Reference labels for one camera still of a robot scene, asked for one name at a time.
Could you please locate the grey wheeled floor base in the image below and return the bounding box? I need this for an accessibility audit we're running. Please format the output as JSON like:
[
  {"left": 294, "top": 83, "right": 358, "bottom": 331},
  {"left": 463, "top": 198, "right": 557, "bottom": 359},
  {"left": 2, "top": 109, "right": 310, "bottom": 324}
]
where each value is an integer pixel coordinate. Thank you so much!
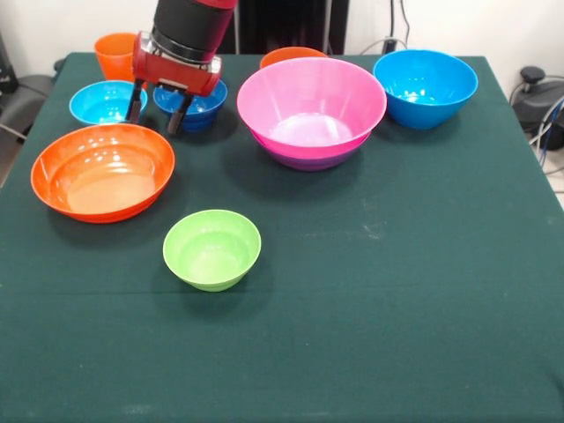
[
  {"left": 0, "top": 74, "right": 56, "bottom": 133},
  {"left": 510, "top": 65, "right": 564, "bottom": 133}
]

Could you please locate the small dark blue bowl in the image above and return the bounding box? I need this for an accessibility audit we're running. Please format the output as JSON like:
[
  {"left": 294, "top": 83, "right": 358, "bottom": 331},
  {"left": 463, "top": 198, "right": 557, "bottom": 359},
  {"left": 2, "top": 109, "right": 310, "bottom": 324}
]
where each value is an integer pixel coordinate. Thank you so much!
[{"left": 152, "top": 78, "right": 229, "bottom": 132}]

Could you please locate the small deep orange bowl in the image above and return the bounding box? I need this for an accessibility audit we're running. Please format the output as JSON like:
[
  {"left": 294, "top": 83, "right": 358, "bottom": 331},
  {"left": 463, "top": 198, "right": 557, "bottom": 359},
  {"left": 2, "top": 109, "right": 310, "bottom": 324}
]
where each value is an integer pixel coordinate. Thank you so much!
[{"left": 259, "top": 47, "right": 330, "bottom": 71}]

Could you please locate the large pink bowl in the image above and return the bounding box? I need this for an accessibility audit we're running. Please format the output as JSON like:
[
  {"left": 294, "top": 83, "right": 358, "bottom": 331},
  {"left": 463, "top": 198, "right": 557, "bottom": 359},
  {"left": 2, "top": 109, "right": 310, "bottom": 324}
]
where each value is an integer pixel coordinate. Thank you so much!
[{"left": 236, "top": 56, "right": 389, "bottom": 160}]

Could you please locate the wide orange bowl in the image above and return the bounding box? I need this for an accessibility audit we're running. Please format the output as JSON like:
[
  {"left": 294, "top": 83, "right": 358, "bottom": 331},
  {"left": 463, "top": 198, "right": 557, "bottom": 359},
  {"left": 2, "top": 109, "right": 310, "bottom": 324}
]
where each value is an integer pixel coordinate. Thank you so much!
[{"left": 29, "top": 122, "right": 176, "bottom": 225}]

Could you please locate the tangle of floor cables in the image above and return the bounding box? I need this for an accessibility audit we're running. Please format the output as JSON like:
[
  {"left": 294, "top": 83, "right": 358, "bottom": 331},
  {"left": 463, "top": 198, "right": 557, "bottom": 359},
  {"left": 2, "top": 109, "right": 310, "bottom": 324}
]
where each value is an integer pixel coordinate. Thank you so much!
[{"left": 527, "top": 94, "right": 564, "bottom": 195}]

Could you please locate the purple bowl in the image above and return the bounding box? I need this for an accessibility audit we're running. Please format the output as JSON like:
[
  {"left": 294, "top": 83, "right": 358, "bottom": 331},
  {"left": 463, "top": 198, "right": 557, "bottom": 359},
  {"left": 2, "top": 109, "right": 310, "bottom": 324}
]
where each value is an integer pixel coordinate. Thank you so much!
[{"left": 259, "top": 134, "right": 367, "bottom": 173}]

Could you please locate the small green bowl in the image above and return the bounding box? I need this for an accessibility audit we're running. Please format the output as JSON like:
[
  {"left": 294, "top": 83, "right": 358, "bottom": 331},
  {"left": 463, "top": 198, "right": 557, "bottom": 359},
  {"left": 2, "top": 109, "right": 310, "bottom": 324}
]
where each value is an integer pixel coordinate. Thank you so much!
[{"left": 162, "top": 209, "right": 263, "bottom": 293}]

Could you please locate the medium blue bowl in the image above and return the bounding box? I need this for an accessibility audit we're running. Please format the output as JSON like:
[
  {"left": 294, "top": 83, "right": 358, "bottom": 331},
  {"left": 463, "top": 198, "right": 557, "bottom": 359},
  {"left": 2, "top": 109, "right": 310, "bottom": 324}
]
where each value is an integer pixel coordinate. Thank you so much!
[{"left": 372, "top": 48, "right": 479, "bottom": 130}]

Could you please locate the dark green tablecloth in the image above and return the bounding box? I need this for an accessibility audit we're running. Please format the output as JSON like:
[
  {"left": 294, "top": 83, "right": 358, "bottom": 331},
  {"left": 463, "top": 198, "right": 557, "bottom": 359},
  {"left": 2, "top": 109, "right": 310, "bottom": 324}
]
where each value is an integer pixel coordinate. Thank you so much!
[{"left": 0, "top": 52, "right": 564, "bottom": 423}]

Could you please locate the orange cup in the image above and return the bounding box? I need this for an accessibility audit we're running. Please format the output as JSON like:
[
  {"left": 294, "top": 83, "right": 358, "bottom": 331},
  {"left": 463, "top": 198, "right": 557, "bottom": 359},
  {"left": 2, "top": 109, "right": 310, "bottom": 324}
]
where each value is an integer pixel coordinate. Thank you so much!
[{"left": 93, "top": 32, "right": 138, "bottom": 84}]

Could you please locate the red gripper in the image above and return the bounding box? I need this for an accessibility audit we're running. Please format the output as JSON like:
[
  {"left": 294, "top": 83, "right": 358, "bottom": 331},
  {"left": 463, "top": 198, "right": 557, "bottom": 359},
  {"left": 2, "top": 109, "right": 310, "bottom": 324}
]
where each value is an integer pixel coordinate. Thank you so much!
[{"left": 125, "top": 30, "right": 223, "bottom": 136}]

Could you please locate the small light blue bowl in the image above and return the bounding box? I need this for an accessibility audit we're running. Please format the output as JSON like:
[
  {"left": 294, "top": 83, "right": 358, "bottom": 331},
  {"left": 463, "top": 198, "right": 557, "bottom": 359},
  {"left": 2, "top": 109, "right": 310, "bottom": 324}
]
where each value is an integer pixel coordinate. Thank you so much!
[{"left": 69, "top": 80, "right": 149, "bottom": 127}]

